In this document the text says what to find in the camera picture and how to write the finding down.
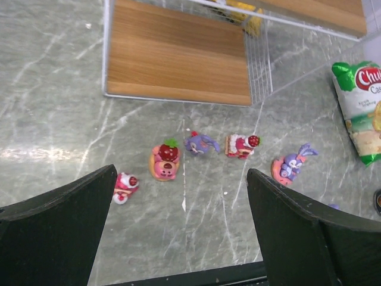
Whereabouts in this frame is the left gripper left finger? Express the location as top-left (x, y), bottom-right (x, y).
top-left (1, 164), bottom-right (117, 285)

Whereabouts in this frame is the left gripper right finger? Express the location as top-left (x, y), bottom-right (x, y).
top-left (246, 169), bottom-right (380, 285)

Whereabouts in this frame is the purple bunny red bow toy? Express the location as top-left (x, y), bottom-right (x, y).
top-left (184, 131), bottom-right (220, 156)

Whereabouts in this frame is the small purple bunny cupcake toy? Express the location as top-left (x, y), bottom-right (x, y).
top-left (328, 204), bottom-right (340, 210)

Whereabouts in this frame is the purple bunny on pink donut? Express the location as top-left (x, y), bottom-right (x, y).
top-left (271, 143), bottom-right (318, 186)

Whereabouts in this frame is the tin can orange label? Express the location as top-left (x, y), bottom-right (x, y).
top-left (373, 189), bottom-right (381, 216)

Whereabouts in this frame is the pink bear roll cake toy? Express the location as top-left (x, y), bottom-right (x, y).
top-left (113, 172), bottom-right (139, 205)

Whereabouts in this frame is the strawberry cake slice toy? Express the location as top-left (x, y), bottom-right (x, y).
top-left (225, 133), bottom-right (261, 160)

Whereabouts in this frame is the pink bear strawberry donut toy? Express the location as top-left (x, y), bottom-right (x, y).
top-left (148, 138), bottom-right (181, 182)

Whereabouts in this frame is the green chips bag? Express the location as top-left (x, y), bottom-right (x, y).
top-left (331, 61), bottom-right (380, 166)

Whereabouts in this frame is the yellow snack packet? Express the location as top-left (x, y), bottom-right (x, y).
top-left (207, 0), bottom-right (263, 37)

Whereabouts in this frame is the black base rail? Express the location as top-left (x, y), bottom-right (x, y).
top-left (121, 262), bottom-right (269, 286)

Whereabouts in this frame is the white wire wooden shelf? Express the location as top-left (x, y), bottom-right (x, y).
top-left (102, 1), bottom-right (362, 106)

